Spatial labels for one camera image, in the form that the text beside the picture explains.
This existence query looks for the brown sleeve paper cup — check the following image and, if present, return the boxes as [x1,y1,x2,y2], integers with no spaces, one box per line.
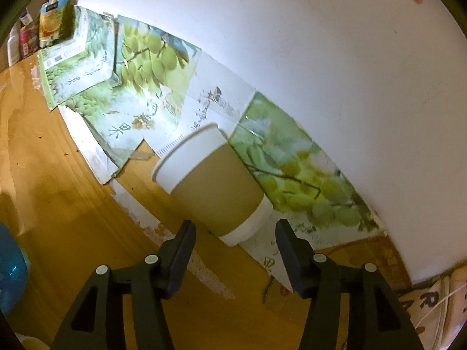
[152,123,272,246]

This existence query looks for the blue plastic cup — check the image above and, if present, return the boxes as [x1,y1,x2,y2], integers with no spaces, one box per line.
[0,224,29,315]

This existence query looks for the letter print canvas bag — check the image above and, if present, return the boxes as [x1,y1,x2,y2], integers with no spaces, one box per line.
[399,266,466,349]

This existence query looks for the green grape printed cardboard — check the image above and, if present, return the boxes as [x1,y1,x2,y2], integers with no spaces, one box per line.
[38,6,383,285]

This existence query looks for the white lotion bottle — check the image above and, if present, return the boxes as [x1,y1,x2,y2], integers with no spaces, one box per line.
[7,24,21,67]

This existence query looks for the orange juice carton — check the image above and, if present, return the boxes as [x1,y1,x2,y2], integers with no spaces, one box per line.
[39,0,69,48]

